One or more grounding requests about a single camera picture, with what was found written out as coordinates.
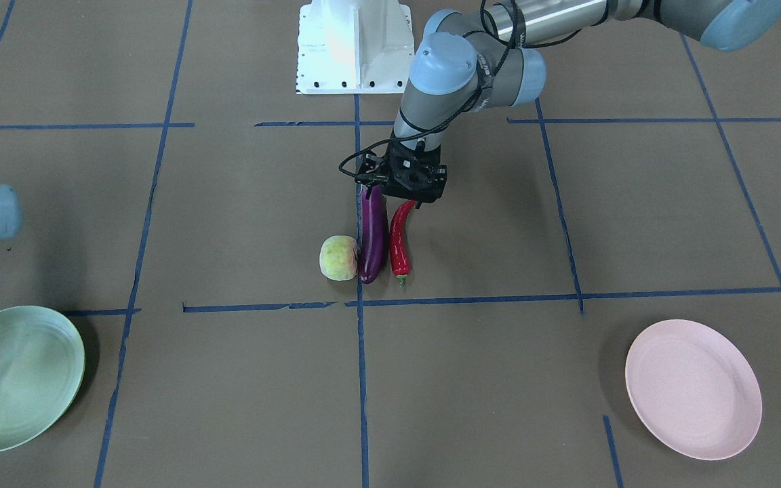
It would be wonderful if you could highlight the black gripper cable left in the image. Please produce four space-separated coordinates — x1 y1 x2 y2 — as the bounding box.
338 0 581 180

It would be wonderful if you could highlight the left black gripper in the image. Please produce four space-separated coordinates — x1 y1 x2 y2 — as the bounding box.
355 142 447 209

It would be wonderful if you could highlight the red chili pepper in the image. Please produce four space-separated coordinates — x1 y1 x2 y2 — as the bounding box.
388 201 416 287

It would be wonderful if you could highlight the purple eggplant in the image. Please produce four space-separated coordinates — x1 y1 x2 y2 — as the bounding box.
357 185 388 284

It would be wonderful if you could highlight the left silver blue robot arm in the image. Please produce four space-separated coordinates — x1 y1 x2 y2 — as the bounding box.
339 1 781 203

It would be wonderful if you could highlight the light green plate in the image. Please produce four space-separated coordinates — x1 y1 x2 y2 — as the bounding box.
0 306 86 452

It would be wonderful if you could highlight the pink plate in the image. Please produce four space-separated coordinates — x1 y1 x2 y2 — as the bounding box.
624 319 763 462

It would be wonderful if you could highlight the white camera pedestal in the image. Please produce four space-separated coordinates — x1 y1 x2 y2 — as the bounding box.
296 1 415 95

